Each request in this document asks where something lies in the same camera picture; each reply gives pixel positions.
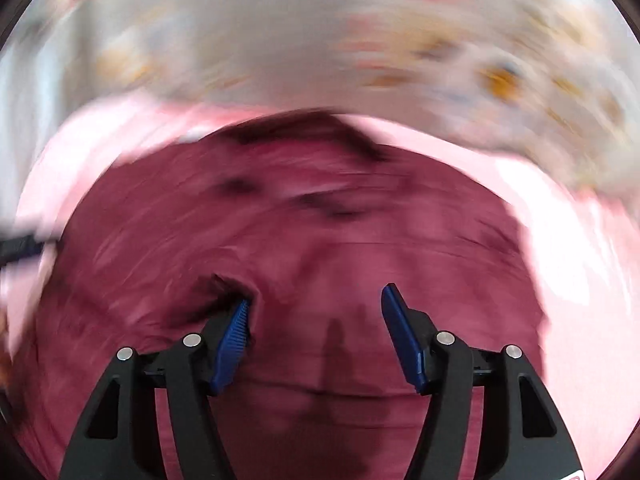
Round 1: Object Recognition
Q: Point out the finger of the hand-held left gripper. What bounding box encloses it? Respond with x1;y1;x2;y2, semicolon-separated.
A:
0;232;63;265

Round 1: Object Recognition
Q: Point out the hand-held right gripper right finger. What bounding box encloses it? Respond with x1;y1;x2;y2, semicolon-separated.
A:
381;283;585;480

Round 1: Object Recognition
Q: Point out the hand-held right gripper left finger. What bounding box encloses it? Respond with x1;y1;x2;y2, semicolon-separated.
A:
59;298;251;480

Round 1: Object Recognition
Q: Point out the maroon quilted puffer jacket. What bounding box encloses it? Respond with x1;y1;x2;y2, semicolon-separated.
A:
11;114;547;480

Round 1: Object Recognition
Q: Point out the pink fleece blanket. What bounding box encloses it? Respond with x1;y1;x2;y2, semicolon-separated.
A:
0;94;640;480

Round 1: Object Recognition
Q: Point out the grey floral bed sheet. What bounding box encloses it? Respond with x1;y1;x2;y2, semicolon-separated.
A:
50;0;640;196

